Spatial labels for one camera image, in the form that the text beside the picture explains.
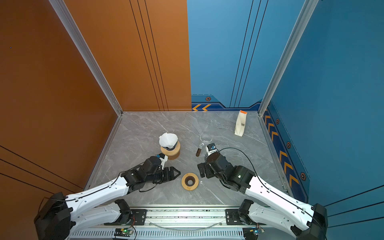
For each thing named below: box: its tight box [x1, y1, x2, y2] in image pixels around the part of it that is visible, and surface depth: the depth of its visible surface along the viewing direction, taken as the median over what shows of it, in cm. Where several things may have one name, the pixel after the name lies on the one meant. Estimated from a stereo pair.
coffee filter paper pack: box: [234, 110, 248, 137], surface depth 107 cm
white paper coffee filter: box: [159, 132, 178, 149], surface depth 88 cm
